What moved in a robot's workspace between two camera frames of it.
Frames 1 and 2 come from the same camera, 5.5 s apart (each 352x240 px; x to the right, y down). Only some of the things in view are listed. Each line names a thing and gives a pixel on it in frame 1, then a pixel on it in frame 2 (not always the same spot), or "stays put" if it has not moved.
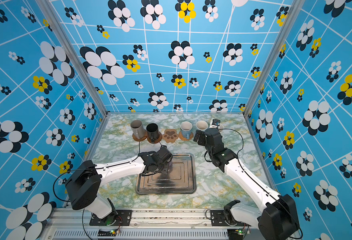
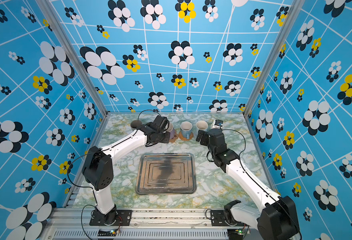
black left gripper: [166, 170] -> [167, 135]
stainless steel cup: [137, 128] stays put
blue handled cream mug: [201, 125] stays put
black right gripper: [199, 133] stays put
